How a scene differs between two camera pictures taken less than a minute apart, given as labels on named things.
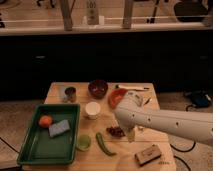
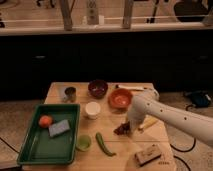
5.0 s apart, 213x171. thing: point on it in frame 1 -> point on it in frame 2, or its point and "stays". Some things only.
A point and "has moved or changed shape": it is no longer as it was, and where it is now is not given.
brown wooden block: (148, 155) stays
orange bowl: (115, 95) stays
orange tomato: (45, 121) stays
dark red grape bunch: (115, 131) has moved or changed shape
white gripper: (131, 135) -> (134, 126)
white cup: (92, 110) stays
